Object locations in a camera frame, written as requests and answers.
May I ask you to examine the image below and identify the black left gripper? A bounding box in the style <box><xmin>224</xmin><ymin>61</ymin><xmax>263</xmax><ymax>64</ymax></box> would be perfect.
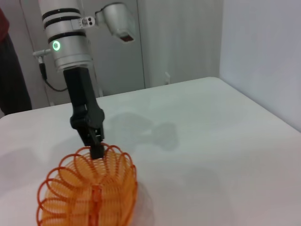
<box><xmin>63</xmin><ymin>67</ymin><xmax>105</xmax><ymax>161</ymax></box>

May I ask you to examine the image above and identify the orange woven plastic basket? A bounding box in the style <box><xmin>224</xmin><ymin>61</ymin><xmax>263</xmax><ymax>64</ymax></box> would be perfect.
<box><xmin>37</xmin><ymin>142</ymin><xmax>139</xmax><ymax>226</ymax></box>

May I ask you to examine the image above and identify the person in red shirt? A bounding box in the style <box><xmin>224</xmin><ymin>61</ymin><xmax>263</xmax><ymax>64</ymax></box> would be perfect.
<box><xmin>0</xmin><ymin>7</ymin><xmax>33</xmax><ymax>116</ymax></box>

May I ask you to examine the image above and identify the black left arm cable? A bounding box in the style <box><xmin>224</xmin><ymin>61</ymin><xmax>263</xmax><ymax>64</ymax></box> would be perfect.
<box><xmin>39</xmin><ymin>62</ymin><xmax>69</xmax><ymax>93</ymax></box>

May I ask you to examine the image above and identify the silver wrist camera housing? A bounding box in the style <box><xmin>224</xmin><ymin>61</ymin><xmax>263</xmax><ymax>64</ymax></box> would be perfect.
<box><xmin>79</xmin><ymin>2</ymin><xmax>137</xmax><ymax>43</ymax></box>

